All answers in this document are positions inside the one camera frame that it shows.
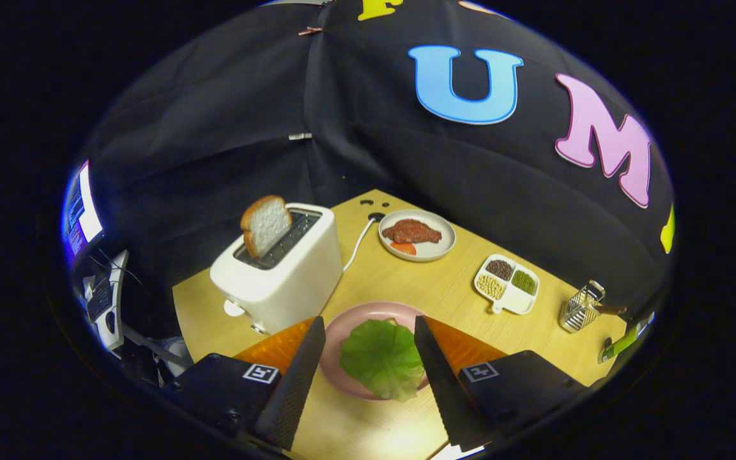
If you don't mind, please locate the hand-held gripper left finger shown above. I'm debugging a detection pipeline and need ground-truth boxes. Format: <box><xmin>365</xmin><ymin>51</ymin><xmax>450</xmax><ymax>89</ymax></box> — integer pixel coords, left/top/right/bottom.
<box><xmin>164</xmin><ymin>316</ymin><xmax>327</xmax><ymax>451</ymax></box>

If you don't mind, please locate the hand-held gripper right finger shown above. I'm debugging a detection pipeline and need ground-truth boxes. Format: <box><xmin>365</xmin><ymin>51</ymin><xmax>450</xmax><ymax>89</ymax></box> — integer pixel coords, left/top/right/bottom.
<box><xmin>414</xmin><ymin>315</ymin><xmax>592</xmax><ymax>452</ymax></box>

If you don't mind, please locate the green lettuce leaf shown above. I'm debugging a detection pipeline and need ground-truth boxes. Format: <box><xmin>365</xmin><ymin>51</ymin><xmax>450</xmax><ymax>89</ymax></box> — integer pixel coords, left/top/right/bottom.
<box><xmin>339</xmin><ymin>319</ymin><xmax>426</xmax><ymax>402</ymax></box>

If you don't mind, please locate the toasted bread slice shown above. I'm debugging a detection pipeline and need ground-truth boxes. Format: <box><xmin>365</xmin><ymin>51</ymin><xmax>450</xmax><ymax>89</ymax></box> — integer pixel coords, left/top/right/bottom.
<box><xmin>240</xmin><ymin>195</ymin><xmax>293</xmax><ymax>259</ymax></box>

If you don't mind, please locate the pink round plate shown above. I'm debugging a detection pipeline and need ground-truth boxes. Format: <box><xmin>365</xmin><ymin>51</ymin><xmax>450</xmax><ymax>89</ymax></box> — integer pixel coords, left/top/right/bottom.
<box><xmin>319</xmin><ymin>302</ymin><xmax>433</xmax><ymax>401</ymax></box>

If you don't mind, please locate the pile of yellow soybeans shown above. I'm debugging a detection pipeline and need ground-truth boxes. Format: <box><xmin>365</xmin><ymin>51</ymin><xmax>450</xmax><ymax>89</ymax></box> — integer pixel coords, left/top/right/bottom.
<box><xmin>477</xmin><ymin>275</ymin><xmax>505</xmax><ymax>300</ymax></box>

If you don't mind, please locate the white toaster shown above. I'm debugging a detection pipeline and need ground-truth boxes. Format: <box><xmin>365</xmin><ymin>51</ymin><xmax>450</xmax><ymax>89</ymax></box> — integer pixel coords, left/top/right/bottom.
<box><xmin>210</xmin><ymin>203</ymin><xmax>344</xmax><ymax>335</ymax></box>

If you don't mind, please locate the white divided dish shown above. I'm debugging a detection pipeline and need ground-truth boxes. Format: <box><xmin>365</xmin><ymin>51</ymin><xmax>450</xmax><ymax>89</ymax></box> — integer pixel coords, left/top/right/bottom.
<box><xmin>474</xmin><ymin>254</ymin><xmax>541</xmax><ymax>316</ymax></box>

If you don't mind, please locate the grey round plate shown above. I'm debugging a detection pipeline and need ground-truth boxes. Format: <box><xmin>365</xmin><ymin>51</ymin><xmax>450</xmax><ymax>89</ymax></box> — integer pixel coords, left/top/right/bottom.
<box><xmin>378</xmin><ymin>210</ymin><xmax>457</xmax><ymax>263</ymax></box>

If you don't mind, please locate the brown steak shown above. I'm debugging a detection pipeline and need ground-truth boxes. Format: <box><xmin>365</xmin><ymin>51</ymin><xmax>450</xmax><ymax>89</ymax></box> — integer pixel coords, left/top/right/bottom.
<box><xmin>382</xmin><ymin>219</ymin><xmax>443</xmax><ymax>245</ymax></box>

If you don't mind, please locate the green label bottle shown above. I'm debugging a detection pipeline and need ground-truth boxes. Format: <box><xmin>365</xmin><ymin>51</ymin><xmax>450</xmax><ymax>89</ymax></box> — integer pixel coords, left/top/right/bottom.
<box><xmin>600</xmin><ymin>316</ymin><xmax>647</xmax><ymax>364</ymax></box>

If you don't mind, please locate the black backdrop cloth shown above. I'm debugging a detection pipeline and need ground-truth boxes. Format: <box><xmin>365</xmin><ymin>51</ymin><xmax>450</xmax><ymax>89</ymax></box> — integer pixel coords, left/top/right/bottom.
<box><xmin>84</xmin><ymin>0</ymin><xmax>675</xmax><ymax>320</ymax></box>

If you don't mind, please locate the computer monitor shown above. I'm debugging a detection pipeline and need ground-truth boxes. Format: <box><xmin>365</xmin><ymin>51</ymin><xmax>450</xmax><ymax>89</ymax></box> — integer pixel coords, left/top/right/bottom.
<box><xmin>61</xmin><ymin>160</ymin><xmax>104</xmax><ymax>259</ymax></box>

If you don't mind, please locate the white toaster cable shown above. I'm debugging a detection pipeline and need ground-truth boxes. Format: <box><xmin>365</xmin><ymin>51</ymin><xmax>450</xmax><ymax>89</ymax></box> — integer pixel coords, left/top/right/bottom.
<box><xmin>342</xmin><ymin>217</ymin><xmax>381</xmax><ymax>272</ymax></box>

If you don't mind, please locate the metal wire rack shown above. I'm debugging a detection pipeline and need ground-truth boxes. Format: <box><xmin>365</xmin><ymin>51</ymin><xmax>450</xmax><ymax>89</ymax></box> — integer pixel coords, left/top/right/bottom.
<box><xmin>560</xmin><ymin>280</ymin><xmax>606</xmax><ymax>334</ymax></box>

